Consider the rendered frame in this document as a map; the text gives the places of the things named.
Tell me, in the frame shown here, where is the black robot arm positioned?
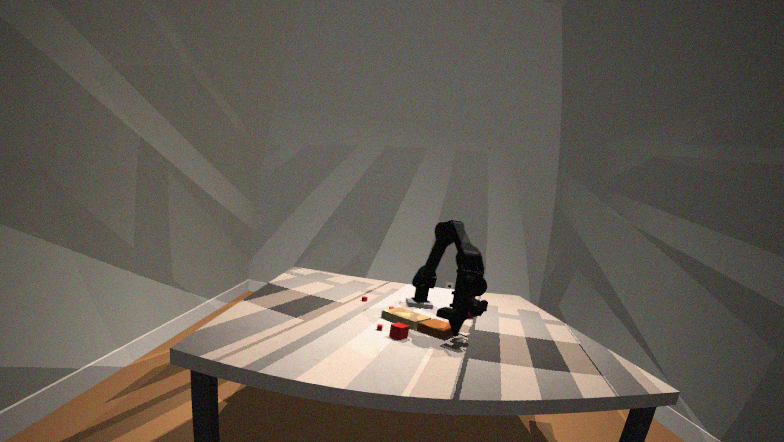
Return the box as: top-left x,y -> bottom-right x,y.
412,220 -> 488,317

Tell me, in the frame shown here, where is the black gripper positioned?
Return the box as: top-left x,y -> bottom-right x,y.
436,289 -> 472,336

